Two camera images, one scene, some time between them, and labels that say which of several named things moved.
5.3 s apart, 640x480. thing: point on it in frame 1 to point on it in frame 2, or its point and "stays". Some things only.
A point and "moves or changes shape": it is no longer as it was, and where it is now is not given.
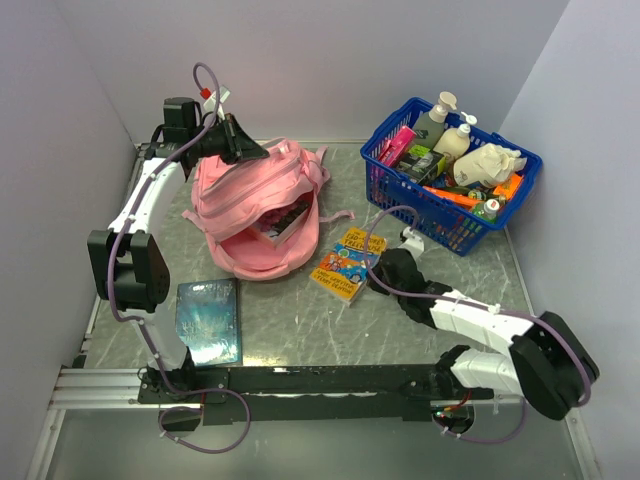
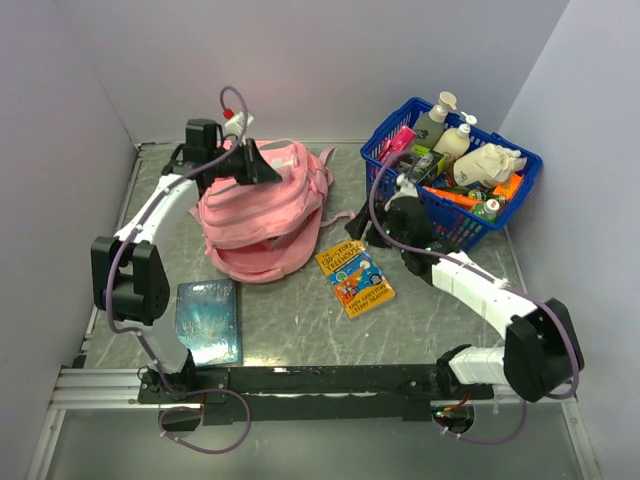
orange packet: [460, 198] stays
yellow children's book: [343, 268] moves or changes shape
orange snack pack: [509, 187] stays
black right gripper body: [376, 286] to [385, 218]
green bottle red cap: [486, 210] stays
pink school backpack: [261, 215] stays
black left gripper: [239, 145] to [257, 169]
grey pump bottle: [429, 130] stays
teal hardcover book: [208, 318] stays
